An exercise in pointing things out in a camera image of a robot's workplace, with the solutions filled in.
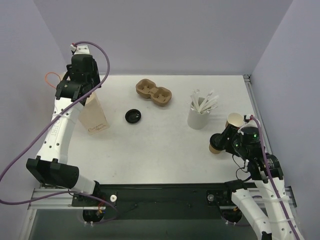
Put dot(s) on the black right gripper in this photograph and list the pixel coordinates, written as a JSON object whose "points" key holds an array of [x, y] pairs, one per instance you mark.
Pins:
{"points": [[225, 137]]}

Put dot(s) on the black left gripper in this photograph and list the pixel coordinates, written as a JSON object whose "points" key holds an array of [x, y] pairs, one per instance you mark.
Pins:
{"points": [[81, 89]]}

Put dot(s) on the black plastic cup lid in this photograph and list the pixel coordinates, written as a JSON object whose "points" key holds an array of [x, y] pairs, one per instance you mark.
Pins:
{"points": [[215, 141], [133, 116]]}

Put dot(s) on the beige paper takeout bag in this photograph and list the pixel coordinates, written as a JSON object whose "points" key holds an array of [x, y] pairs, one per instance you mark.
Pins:
{"points": [[90, 115]]}

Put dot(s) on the brown pulp cup carrier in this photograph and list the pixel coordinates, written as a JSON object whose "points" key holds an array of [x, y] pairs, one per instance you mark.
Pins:
{"points": [[147, 89]]}

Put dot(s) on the brown paper coffee cup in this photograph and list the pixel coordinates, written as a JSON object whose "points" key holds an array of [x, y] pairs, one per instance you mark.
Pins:
{"points": [[214, 150], [234, 120]]}

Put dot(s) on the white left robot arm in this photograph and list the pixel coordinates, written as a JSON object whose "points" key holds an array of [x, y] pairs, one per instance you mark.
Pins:
{"points": [[50, 166]]}

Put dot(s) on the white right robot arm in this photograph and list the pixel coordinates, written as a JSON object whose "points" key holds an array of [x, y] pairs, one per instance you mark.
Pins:
{"points": [[276, 221]]}

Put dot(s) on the white cylindrical straw holder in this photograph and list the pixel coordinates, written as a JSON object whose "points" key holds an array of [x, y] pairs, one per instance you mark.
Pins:
{"points": [[196, 120]]}

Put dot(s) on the white wrapped straw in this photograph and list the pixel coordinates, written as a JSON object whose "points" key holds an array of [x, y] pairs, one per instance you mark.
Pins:
{"points": [[195, 100], [209, 96], [214, 99], [208, 108]]}

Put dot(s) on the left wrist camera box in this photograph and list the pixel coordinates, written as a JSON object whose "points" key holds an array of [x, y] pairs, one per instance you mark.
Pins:
{"points": [[79, 49]]}

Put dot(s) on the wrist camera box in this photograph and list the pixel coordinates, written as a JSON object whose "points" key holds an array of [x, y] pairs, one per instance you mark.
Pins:
{"points": [[248, 122], [79, 49]]}

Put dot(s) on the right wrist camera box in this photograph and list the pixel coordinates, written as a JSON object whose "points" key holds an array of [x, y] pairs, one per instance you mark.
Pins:
{"points": [[248, 122]]}

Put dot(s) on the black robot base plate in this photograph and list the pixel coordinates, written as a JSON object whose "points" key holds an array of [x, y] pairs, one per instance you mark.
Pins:
{"points": [[188, 201]]}

